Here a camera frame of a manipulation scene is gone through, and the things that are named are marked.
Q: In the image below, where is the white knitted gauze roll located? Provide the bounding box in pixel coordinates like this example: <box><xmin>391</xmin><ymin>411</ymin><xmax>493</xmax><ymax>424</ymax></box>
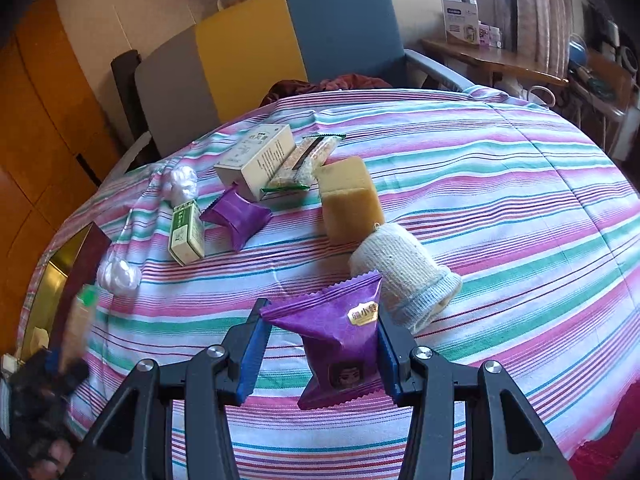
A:
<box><xmin>348</xmin><ymin>222</ymin><xmax>463</xmax><ymax>333</ymax></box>

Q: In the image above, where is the white blue carton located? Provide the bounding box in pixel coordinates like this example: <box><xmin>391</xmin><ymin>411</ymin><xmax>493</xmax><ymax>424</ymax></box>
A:
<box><xmin>441</xmin><ymin>0</ymin><xmax>479</xmax><ymax>47</ymax></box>

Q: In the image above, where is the black chair back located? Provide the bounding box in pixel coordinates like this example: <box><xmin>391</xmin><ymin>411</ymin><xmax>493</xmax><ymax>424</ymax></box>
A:
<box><xmin>111</xmin><ymin>50</ymin><xmax>151</xmax><ymax>171</ymax></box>

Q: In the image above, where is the dark red cloth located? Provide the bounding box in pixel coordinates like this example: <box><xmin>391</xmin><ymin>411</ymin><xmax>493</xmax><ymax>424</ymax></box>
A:
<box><xmin>259</xmin><ymin>74</ymin><xmax>396</xmax><ymax>108</ymax></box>

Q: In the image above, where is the small green white box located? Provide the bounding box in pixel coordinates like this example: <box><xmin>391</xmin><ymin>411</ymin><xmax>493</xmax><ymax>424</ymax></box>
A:
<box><xmin>167</xmin><ymin>199</ymin><xmax>206</xmax><ymax>267</ymax></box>

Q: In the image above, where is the cluttered shelf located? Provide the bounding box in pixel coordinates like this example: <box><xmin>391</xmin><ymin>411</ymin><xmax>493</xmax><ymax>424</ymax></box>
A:
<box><xmin>567</xmin><ymin>5</ymin><xmax>640</xmax><ymax>161</ymax></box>

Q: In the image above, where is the gold gift box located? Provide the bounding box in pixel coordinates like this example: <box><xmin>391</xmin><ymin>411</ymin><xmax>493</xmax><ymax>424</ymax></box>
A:
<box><xmin>17</xmin><ymin>221</ymin><xmax>112</xmax><ymax>361</ymax></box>

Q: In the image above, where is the orange wooden cabinet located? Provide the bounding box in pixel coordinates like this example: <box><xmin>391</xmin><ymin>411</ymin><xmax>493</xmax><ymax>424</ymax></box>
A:
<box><xmin>0</xmin><ymin>0</ymin><xmax>123</xmax><ymax>321</ymax></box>

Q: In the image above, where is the white medicine box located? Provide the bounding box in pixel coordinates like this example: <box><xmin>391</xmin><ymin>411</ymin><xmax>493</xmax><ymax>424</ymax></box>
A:
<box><xmin>213</xmin><ymin>124</ymin><xmax>297</xmax><ymax>202</ymax></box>

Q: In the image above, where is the blue round item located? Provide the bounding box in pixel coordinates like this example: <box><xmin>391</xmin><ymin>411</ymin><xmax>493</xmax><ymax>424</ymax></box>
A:
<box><xmin>569</xmin><ymin>35</ymin><xmax>590</xmax><ymax>68</ymax></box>

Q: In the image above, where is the white cotton ball pack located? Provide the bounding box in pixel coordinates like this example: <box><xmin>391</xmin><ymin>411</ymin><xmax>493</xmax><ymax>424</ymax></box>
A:
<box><xmin>167</xmin><ymin>165</ymin><xmax>199</xmax><ymax>207</ymax></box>
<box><xmin>96</xmin><ymin>259</ymin><xmax>142</xmax><ymax>297</ymax></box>

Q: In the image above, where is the patterned curtain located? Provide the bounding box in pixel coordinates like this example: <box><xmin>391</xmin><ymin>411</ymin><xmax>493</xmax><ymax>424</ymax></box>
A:
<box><xmin>497</xmin><ymin>0</ymin><xmax>576</xmax><ymax>76</ymax></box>

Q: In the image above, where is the wooden desk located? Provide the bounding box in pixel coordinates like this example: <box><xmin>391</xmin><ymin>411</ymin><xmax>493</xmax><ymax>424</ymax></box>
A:
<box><xmin>420</xmin><ymin>37</ymin><xmax>571</xmax><ymax>88</ymax></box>

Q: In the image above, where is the striped blanket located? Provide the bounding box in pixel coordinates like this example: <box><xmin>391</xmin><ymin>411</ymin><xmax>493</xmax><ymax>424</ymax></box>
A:
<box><xmin>17</xmin><ymin>82</ymin><xmax>638</xmax><ymax>480</ymax></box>

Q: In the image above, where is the person's left hand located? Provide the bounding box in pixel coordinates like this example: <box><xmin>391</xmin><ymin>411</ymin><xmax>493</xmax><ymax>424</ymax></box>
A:
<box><xmin>27</xmin><ymin>439</ymin><xmax>76</xmax><ymax>480</ymax></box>

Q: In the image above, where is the grey yellow blue sofa chair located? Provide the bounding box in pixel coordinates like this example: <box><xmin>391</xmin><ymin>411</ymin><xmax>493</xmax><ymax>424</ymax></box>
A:
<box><xmin>105</xmin><ymin>0</ymin><xmax>476</xmax><ymax>171</ymax></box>

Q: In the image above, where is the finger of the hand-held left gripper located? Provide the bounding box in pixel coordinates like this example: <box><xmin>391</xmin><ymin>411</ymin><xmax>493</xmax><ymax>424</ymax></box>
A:
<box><xmin>60</xmin><ymin>357</ymin><xmax>92</xmax><ymax>392</ymax></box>

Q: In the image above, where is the green-ended snack bar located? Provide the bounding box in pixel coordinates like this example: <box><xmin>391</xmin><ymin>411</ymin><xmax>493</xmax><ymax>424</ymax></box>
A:
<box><xmin>60</xmin><ymin>284</ymin><xmax>98</xmax><ymax>371</ymax></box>
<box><xmin>260</xmin><ymin>132</ymin><xmax>347</xmax><ymax>195</ymax></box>

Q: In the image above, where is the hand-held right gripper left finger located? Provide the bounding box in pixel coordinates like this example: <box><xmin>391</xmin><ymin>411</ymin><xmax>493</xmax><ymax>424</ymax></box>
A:
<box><xmin>60</xmin><ymin>297</ymin><xmax>273</xmax><ymax>480</ymax></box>

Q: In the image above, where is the purple snack packet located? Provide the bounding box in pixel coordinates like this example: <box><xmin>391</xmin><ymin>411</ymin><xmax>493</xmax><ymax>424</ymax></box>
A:
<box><xmin>200</xmin><ymin>186</ymin><xmax>273</xmax><ymax>253</ymax></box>
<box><xmin>260</xmin><ymin>270</ymin><xmax>396</xmax><ymax>411</ymax></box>

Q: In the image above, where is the white cable loop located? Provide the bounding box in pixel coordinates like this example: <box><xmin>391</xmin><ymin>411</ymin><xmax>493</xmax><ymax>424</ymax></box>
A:
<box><xmin>522</xmin><ymin>85</ymin><xmax>558</xmax><ymax>110</ymax></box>

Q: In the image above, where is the yellow sponge block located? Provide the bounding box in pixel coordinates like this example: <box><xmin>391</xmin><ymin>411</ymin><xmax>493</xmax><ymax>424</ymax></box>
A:
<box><xmin>312</xmin><ymin>156</ymin><xmax>386</xmax><ymax>243</ymax></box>

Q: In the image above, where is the red bedsheet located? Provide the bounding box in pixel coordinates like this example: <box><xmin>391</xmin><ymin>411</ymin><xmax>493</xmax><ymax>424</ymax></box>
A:
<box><xmin>567</xmin><ymin>430</ymin><xmax>631</xmax><ymax>480</ymax></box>

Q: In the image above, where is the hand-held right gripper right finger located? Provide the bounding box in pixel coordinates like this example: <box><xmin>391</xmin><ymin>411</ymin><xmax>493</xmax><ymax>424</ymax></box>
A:
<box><xmin>375</xmin><ymin>310</ymin><xmax>581</xmax><ymax>480</ymax></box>

